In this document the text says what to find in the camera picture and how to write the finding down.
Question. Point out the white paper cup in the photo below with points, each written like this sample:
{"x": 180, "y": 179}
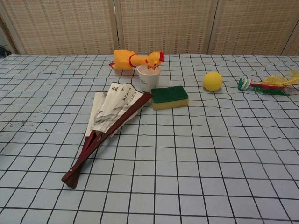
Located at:
{"x": 149, "y": 80}

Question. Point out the paper folding fan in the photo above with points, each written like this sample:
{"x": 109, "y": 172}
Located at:
{"x": 109, "y": 109}

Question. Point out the green and yellow sponge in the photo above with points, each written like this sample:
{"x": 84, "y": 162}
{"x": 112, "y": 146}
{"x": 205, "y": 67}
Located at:
{"x": 170, "y": 96}

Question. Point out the dark plant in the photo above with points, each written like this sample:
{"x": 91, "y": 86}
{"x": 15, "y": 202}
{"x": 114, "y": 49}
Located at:
{"x": 3, "y": 50}

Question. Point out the yellow rubber chicken toy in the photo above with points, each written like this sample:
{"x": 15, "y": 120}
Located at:
{"x": 126, "y": 60}

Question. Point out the woven folding screen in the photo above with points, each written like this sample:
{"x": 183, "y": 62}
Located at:
{"x": 163, "y": 25}

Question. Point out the yellow foam ball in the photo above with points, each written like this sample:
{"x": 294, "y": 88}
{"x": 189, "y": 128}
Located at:
{"x": 212, "y": 80}

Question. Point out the feather shuttlecock yellow green red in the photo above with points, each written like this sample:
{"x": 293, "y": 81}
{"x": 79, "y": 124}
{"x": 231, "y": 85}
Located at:
{"x": 268, "y": 86}

